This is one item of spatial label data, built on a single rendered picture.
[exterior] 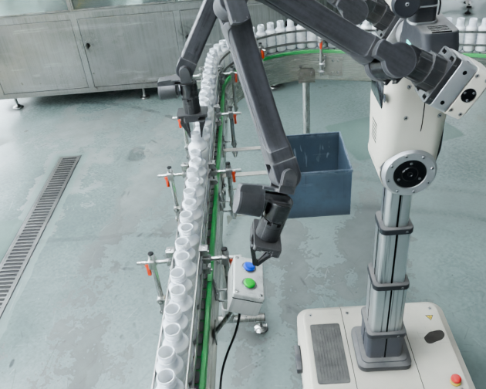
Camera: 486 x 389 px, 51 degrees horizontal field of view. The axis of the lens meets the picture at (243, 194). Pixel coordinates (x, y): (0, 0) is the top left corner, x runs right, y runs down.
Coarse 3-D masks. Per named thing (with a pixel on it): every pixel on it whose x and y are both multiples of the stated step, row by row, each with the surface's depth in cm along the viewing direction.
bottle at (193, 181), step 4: (188, 180) 161; (192, 180) 162; (196, 180) 162; (188, 184) 160; (192, 184) 159; (196, 184) 160; (200, 184) 161; (196, 188) 160; (200, 188) 162; (196, 192) 161; (200, 192) 161; (204, 192) 163; (200, 196) 161; (204, 216) 166; (204, 220) 167
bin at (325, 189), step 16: (304, 144) 225; (320, 144) 225; (336, 144) 225; (304, 160) 230; (320, 160) 230; (336, 160) 230; (224, 176) 204; (240, 176) 203; (304, 176) 198; (320, 176) 198; (336, 176) 199; (304, 192) 203; (320, 192) 203; (336, 192) 203; (304, 208) 208; (320, 208) 208; (336, 208) 208
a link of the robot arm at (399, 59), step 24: (216, 0) 106; (264, 0) 107; (288, 0) 107; (312, 0) 108; (312, 24) 109; (336, 24) 110; (360, 48) 112; (384, 48) 110; (408, 48) 111; (384, 72) 112; (408, 72) 112
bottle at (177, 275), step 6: (174, 270) 128; (180, 270) 128; (174, 276) 129; (180, 276) 125; (186, 276) 128; (174, 282) 126; (180, 282) 126; (186, 282) 128; (168, 288) 129; (186, 288) 127; (192, 288) 129; (192, 294) 130
